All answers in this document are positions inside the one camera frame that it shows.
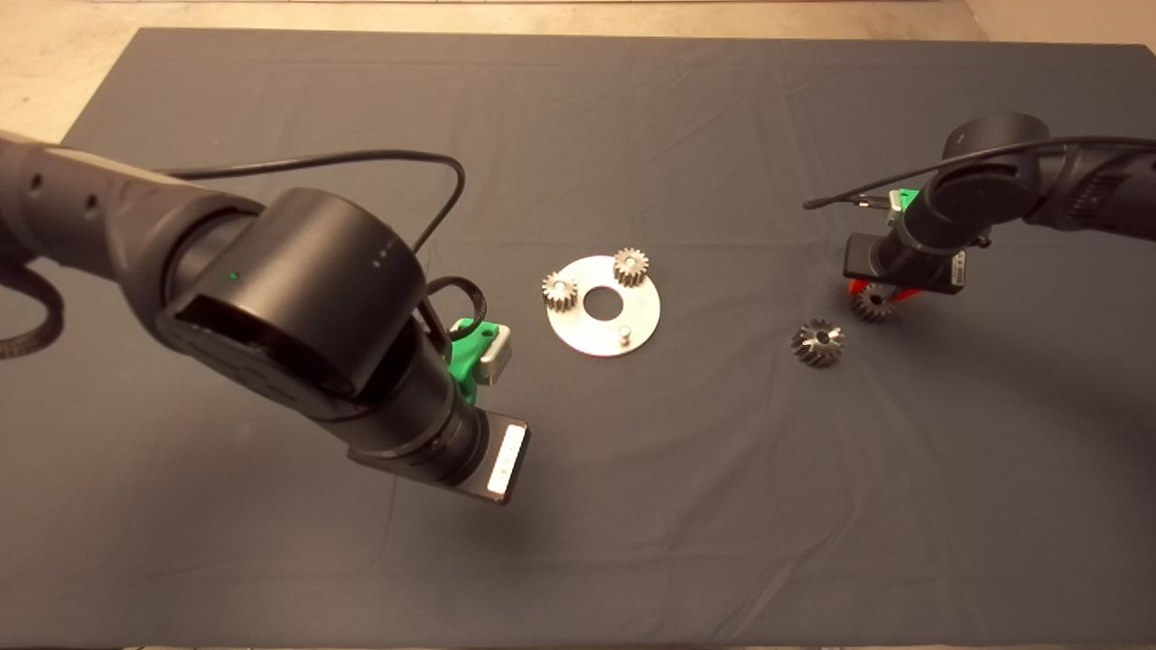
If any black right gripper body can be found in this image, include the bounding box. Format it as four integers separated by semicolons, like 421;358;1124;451
843;232;967;296

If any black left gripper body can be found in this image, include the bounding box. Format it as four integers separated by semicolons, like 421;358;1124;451
349;411;531;506

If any larger steel gear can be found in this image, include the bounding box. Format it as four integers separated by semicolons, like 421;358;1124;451
791;319;848;369

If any round metal plate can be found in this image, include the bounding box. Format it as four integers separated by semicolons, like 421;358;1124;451
546;255;662;358

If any dark grey table cloth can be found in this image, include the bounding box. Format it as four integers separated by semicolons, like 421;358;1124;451
0;25;1156;647

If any black braided left arm sleeve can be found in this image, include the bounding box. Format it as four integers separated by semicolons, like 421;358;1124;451
0;260;65;360

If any green left camera mount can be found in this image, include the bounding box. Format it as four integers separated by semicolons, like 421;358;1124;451
448;319;500;405

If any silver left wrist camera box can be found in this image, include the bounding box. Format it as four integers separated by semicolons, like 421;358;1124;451
477;327;514;387

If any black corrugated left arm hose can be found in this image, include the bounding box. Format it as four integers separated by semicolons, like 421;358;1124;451
424;275;489;344

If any thin black left camera cable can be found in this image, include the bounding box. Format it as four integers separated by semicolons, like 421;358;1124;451
158;151;468;258

